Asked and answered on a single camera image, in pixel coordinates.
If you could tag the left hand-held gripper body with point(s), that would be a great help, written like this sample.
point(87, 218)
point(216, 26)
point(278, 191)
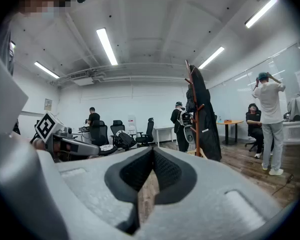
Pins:
point(46, 127)

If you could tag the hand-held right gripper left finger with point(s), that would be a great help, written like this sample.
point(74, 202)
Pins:
point(94, 184)

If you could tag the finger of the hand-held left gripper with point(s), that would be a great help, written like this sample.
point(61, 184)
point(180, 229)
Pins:
point(84, 147)

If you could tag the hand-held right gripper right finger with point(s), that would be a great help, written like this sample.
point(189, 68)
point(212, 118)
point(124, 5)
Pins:
point(210, 209)

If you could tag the brown wooden coat rack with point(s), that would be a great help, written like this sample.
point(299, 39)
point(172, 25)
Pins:
point(197, 139)

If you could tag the black jacket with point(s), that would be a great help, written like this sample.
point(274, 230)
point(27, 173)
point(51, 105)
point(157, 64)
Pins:
point(208, 124)

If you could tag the office chair with patterned cushion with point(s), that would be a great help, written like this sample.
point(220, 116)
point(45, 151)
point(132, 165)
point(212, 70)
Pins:
point(107, 148)

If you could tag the black backpack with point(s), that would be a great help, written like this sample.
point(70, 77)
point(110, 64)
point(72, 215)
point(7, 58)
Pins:
point(126, 139)

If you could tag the pale wooden clothes hanger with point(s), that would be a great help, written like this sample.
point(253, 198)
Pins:
point(202, 154)

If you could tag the ceiling tube light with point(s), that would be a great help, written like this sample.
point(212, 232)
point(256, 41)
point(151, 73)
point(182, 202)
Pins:
point(107, 46)
point(211, 57)
point(12, 44)
point(46, 69)
point(261, 11)

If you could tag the ceiling air conditioner unit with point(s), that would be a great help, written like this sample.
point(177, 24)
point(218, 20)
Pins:
point(83, 81)

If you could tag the small white desk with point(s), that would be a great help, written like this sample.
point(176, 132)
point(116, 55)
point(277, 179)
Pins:
point(164, 128)

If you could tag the round wooden table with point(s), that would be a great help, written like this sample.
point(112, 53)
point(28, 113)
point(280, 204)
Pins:
point(230, 121)

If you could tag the small flat box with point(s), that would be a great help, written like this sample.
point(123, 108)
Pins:
point(227, 120)

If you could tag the grey wearable backpack rig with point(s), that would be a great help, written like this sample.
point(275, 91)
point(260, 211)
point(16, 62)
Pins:
point(186, 119)

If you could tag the person's grey t-shirt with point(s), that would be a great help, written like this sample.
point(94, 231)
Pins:
point(4, 41)

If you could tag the long white desk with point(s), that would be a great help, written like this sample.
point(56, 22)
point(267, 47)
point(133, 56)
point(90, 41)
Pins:
point(293, 130)

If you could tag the grey backpack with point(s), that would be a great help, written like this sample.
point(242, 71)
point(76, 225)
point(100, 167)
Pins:
point(297, 107)

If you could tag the framed wall notice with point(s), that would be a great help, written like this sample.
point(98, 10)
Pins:
point(47, 104)

